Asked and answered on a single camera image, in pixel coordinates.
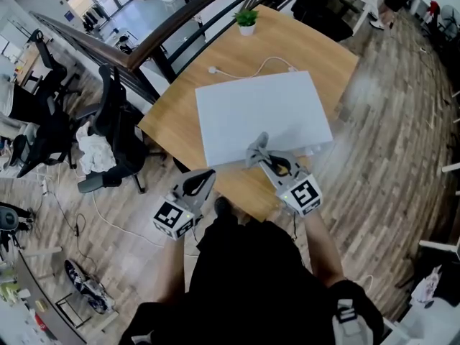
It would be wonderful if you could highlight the black round device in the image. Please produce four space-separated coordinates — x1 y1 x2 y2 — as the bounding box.
0 206 21 231

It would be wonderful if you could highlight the grey shoulder strap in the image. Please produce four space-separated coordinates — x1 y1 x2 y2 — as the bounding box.
332 298 373 345

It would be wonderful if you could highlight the person's black clothing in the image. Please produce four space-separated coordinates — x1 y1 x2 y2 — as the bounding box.
120 216 385 345

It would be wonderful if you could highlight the dark wooden handrail railing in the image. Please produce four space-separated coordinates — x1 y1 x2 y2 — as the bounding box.
30 0 285 104

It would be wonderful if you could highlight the white shelf unit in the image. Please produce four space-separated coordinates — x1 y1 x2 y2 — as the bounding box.
384 296 460 345

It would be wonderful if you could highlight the pale crumpled cloth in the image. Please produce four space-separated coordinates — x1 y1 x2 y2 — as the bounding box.
409 266 441 305

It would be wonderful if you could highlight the grey cloth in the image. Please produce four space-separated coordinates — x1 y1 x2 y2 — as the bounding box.
245 131 270 168

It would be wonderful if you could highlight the white floor cable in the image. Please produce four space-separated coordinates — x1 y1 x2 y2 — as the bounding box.
91 190 166 247

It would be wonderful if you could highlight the person's left forearm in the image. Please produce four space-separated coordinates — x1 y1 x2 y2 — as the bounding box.
157 237 188 305

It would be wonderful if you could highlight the black padded office chair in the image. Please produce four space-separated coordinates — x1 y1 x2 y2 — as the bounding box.
290 0 355 42

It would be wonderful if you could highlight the black mesh office chair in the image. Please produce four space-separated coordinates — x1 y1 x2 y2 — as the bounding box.
77 64 148 195

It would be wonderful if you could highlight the white power cable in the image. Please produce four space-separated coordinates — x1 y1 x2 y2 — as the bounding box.
208 56 299 80

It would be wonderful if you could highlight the white board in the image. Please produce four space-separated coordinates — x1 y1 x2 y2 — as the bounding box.
195 70 334 168

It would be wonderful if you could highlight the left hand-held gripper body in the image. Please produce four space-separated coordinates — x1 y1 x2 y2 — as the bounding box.
152 169 218 242

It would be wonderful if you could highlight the person's right forearm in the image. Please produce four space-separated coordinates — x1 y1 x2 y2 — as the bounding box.
303 210 348 289

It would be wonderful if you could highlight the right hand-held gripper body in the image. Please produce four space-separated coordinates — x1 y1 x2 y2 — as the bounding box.
258 150 323 217

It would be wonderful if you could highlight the person's black shoe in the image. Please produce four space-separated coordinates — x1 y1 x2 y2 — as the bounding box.
213 196 233 217

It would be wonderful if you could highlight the white crumpled cloth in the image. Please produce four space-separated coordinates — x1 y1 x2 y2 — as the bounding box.
75 122 117 175

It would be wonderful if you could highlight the black white patterned bag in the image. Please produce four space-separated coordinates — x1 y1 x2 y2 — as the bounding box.
63 259 116 314

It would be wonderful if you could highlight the small potted plant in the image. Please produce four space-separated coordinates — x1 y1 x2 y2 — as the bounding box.
232 8 259 37

